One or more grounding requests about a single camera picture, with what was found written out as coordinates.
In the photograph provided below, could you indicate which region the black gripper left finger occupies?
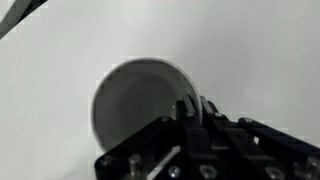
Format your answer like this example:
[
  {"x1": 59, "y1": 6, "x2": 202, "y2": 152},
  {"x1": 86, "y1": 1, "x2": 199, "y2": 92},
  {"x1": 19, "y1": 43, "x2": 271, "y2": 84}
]
[{"x1": 94, "y1": 94, "x2": 211, "y2": 180}]

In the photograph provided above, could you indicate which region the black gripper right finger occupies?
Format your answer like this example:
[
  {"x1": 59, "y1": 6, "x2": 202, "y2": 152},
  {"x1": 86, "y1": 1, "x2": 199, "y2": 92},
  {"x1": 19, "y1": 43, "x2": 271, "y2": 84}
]
[{"x1": 199, "y1": 97, "x2": 320, "y2": 168}]

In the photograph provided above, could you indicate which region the white cup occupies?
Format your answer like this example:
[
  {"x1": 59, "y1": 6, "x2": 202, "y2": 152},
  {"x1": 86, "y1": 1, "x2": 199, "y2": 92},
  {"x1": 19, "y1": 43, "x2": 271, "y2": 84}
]
[{"x1": 90, "y1": 57, "x2": 203, "y2": 155}]

